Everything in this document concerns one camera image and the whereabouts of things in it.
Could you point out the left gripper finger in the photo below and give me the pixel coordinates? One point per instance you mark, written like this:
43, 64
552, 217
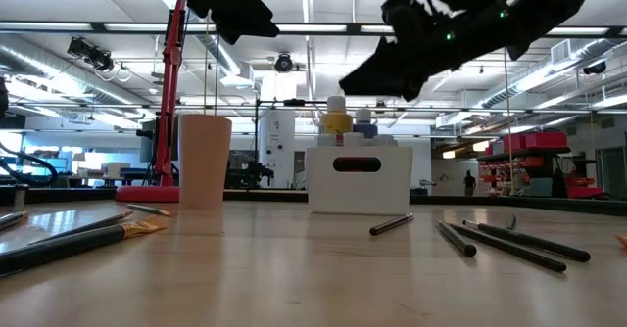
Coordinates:
240, 9
206, 9

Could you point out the large purple paint bottle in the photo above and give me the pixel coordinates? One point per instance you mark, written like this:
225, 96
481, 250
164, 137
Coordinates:
366, 128

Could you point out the large yellow paint bottle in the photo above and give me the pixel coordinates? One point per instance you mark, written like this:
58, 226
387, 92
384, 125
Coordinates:
336, 121

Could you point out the small maroon paint bottle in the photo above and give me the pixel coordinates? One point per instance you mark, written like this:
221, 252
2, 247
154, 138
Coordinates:
339, 141

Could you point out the black paintbrush orange tip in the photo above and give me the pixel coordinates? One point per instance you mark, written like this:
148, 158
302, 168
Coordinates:
149, 210
623, 240

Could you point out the wide paintbrush gold ferrule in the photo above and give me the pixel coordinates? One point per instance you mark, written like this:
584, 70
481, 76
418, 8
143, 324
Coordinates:
73, 245

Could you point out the white air vent grille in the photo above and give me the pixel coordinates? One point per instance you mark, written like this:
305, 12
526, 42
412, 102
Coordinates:
561, 52

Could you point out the red desk lamp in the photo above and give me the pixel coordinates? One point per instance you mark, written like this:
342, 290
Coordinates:
169, 97

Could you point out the person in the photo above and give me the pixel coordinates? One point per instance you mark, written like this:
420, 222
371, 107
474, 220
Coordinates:
469, 182

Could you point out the white plastic bin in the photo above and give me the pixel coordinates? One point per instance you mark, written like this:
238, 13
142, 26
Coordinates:
360, 192

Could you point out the black ceiling device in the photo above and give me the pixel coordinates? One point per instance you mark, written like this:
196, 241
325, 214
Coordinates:
595, 68

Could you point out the shelf with red bins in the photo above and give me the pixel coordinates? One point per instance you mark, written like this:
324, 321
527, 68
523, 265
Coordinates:
544, 140

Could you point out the white cylindrical tank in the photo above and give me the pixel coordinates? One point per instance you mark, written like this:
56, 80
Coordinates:
276, 141

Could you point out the black tripod stand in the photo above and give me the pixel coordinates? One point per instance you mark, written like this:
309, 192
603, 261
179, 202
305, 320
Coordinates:
255, 141

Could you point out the dark monitor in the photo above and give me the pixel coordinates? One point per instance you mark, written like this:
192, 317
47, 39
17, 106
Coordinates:
147, 143

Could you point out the orange cup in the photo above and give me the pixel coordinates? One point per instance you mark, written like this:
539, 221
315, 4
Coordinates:
205, 165

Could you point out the red floor bin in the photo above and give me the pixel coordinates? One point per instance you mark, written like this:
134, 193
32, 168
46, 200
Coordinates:
585, 192

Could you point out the black ceiling camera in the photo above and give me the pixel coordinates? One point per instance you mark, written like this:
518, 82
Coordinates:
283, 63

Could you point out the silver ventilation duct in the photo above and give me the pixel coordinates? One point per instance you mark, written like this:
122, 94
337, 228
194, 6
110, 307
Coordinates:
539, 79
29, 65

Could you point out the black aluminium table frame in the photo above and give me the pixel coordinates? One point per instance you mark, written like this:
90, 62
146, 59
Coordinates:
539, 203

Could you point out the small grey metal post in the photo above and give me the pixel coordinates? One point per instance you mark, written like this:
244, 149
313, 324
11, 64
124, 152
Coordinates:
20, 197

